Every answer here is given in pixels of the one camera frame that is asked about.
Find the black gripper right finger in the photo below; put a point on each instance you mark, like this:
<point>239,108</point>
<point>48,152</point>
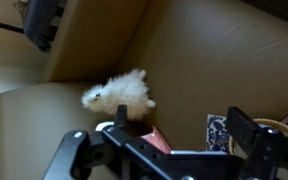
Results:
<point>267,153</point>

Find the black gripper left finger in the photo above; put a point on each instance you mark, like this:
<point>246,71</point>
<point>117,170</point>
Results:
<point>100,156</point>

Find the brown woven bag with lid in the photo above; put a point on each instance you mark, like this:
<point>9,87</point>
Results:
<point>284,126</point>

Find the blue patterned coaster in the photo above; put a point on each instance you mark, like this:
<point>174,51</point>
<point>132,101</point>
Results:
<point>217,133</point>

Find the small pink pouch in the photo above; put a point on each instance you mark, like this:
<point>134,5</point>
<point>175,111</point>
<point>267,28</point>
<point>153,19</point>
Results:
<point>155,141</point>

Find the white fluffy toy animal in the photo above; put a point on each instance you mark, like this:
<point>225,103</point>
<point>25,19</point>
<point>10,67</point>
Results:
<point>120,93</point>

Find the dark blue cloth covered table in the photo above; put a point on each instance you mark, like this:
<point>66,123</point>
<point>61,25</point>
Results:
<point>40,20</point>

